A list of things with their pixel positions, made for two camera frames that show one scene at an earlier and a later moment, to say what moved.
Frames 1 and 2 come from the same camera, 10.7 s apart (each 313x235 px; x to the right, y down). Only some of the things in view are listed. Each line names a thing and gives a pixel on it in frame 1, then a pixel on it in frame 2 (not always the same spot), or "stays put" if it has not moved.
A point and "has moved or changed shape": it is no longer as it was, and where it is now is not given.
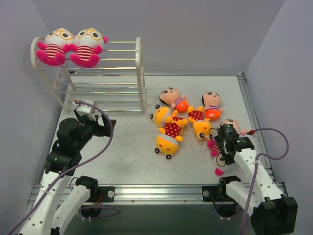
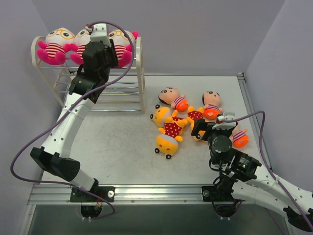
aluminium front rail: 146,195 stays put
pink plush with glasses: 57,42 stays put
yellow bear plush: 171,125 stays put
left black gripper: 99,126 → 113,57
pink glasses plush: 88,43 stays put
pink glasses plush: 221,159 has moved or changed shape
